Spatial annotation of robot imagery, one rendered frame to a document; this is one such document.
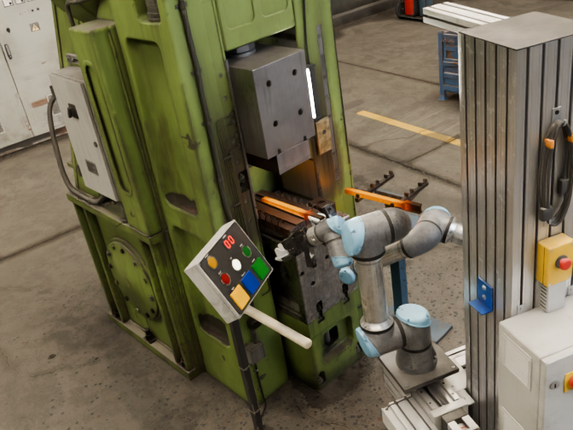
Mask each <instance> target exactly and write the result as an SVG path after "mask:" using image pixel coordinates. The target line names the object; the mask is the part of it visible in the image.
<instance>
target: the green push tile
mask: <svg viewBox="0 0 573 430"><path fill-rule="evenodd" d="M251 267H252V269H253V270H254V271H255V273H256V274H257V275H258V277H259V278H260V279H261V281H262V280H263V279H264V278H265V276H266V275H267V273H268V272H269V268H268V267H267V266H266V264H265V263H264V262H263V261H262V260H261V259H260V258H259V257H258V258H257V259H256V261H255V262H254V263H253V265H252V266H251Z"/></svg>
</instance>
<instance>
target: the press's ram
mask: <svg viewBox="0 0 573 430"><path fill-rule="evenodd" d="M255 49H256V52H255V53H254V54H252V55H249V56H245V57H241V58H234V59H229V58H226V60H228V64H229V71H230V76H231V80H232V85H233V89H234V97H235V101H236V106H237V110H238V115H239V120H240V128H241V132H242V136H243V141H244V145H245V150H246V153H248V154H253V155H256V156H258V157H261V158H264V159H267V160H269V159H270V158H272V157H274V156H276V155H277V154H278V152H279V153H282V152H284V151H286V150H288V149H289V148H291V147H293V146H295V145H297V144H299V143H301V142H303V141H304V139H305V140H307V139H309V138H311V137H313V136H314V135H315V123H314V117H313V111H312V104H311V98H310V87H309V80H308V73H307V67H306V61H305V55H304V49H295V48H289V47H282V46H276V45H269V44H257V43H255Z"/></svg>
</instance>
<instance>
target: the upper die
mask: <svg viewBox="0 0 573 430"><path fill-rule="evenodd" d="M246 157H247V162H248V165H251V166H256V167H258V168H261V169H264V170H266V171H271V172H273V173H276V174H279V175H281V174H282V173H284V172H285V171H288V170H290V169H292V168H293V167H295V166H297V165H299V164H301V163H303V162H305V161H306V160H308V159H310V158H311V155H310V144H309V139H307V140H305V139H304V141H303V142H301V143H299V144H297V145H295V146H293V147H291V148H289V149H288V150H286V151H284V152H282V153H279V152H278V154H277V155H276V156H274V157H272V158H270V159H269V160H267V159H264V158H261V157H258V156H256V155H253V154H248V153H246Z"/></svg>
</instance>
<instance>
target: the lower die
mask: <svg viewBox="0 0 573 430"><path fill-rule="evenodd" d="M254 194H258V195H261V196H264V197H265V196H267V197H269V198H272V199H275V200H278V201H281V202H284V203H287V204H289V205H292V206H296V207H298V208H301V209H304V210H306V211H308V210H312V212H315V213H319V210H317V209H315V208H313V209H311V207H309V206H306V207H305V205H303V204H300V205H299V204H298V202H296V201H294V202H292V200H289V199H287V198H284V197H280V196H279V195H275V194H273V193H270V192H268V191H266V190H263V189H261V190H260V191H258V192H254ZM255 201H256V206H257V209H258V210H259V213H260V212H265V216H266V215H267V214H270V215H271V218H270V215H269V216H267V218H266V219H267V225H268V228H269V230H272V231H273V228H272V223H271V219H272V217H277V219H278V220H277V221H276V218H274V219H273V225H274V230H275V232H276V233H278V234H279V229H278V221H279V220H280V219H283V220H284V223H282V220H281V221H280V222H279V226H280V231H281V234H282V235H283V236H286V237H288V235H287V234H288V233H290V232H292V231H293V230H299V229H301V228H303V227H304V226H306V227H307V229H309V228H311V227H313V226H312V224H311V222H310V221H309V220H304V216H301V215H298V214H297V213H294V212H290V211H288V210H286V209H283V208H281V207H278V206H275V205H272V204H270V203H268V202H265V201H263V200H259V199H257V198H255ZM265 216H264V214H263V213H261V215H260V218H261V222H262V226H263V227H264V228H267V227H266V222H265ZM293 232H294V231H293ZM293 232H292V233H293ZM292 233H290V235H292Z"/></svg>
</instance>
